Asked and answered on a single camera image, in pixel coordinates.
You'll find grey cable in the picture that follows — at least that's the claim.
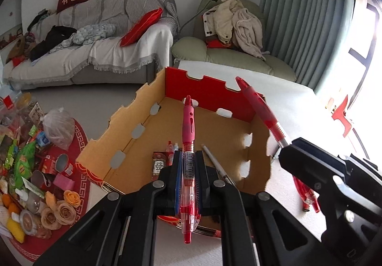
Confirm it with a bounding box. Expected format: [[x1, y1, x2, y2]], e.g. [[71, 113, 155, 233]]
[[179, 0, 216, 34]]

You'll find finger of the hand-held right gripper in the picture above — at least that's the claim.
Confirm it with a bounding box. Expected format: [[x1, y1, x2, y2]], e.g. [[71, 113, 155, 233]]
[[279, 146, 353, 219], [293, 138, 382, 183]]

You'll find red paper decoration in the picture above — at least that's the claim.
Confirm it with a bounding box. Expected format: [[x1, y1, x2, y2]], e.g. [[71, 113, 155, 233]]
[[331, 94, 355, 137]]

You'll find window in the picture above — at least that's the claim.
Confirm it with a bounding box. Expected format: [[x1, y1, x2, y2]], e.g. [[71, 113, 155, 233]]
[[316, 0, 382, 165]]

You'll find white pen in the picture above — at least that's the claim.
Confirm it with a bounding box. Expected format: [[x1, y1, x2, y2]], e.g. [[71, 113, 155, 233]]
[[201, 144, 236, 187]]

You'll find clear plastic bag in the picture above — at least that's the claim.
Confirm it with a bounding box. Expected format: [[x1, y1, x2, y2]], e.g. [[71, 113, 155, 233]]
[[43, 107, 76, 151]]

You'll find red cardboard box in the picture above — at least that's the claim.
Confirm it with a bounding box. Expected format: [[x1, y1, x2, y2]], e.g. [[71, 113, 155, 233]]
[[74, 67, 273, 238]]

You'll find plain red pillow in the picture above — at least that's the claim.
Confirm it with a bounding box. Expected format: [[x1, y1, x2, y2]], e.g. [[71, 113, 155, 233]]
[[120, 8, 164, 47]]

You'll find white fringed throw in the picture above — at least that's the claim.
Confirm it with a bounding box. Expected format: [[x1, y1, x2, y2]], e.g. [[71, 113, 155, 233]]
[[4, 20, 174, 82]]

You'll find patterned small box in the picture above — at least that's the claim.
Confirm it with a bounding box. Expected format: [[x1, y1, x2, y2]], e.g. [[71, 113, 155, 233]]
[[152, 151, 170, 183]]

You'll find black clothing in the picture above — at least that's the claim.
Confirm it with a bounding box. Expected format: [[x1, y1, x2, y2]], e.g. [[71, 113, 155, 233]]
[[30, 25, 77, 61]]

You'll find grey sofa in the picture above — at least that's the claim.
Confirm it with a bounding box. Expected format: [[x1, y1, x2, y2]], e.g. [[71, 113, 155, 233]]
[[3, 0, 180, 90]]

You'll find brown cloth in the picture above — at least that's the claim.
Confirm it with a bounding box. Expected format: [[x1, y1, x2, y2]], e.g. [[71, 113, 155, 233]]
[[6, 36, 27, 64]]

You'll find pink box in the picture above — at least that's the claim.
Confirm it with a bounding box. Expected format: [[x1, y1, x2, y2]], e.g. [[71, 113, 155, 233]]
[[54, 173, 75, 190]]

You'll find yellow toy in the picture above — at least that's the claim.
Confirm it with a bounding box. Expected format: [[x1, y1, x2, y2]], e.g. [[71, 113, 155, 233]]
[[6, 218, 26, 244]]

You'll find beige jacket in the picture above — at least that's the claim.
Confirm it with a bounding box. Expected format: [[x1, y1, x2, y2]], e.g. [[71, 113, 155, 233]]
[[202, 0, 241, 43]]

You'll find red cloth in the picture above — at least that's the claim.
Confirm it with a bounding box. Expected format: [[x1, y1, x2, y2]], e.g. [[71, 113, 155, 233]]
[[206, 39, 236, 49]]

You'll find beige artificial rose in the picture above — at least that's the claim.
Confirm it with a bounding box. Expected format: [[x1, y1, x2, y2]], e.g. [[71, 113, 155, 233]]
[[45, 191, 57, 210], [40, 208, 60, 231], [57, 200, 76, 225]]

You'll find green curtain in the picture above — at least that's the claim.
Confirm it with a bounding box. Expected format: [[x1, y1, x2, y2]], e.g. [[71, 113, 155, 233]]
[[260, 0, 355, 95]]

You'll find light blue clothing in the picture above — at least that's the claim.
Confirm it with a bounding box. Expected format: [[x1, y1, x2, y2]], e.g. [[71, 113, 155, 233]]
[[49, 24, 116, 54]]

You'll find red tin can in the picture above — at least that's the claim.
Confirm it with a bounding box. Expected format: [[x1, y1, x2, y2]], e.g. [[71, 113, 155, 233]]
[[55, 154, 74, 175]]

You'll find green armchair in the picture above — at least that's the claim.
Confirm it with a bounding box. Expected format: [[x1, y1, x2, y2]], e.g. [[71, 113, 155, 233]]
[[171, 0, 297, 83]]

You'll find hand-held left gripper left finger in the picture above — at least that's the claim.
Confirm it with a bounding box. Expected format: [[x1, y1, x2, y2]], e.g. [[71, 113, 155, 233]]
[[33, 150, 182, 266]]

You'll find orange artificial rose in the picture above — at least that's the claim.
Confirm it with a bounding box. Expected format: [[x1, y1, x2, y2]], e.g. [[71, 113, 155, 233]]
[[64, 190, 82, 208]]

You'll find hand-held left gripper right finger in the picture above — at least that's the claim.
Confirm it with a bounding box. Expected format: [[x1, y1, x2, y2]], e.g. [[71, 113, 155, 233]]
[[195, 152, 323, 266]]

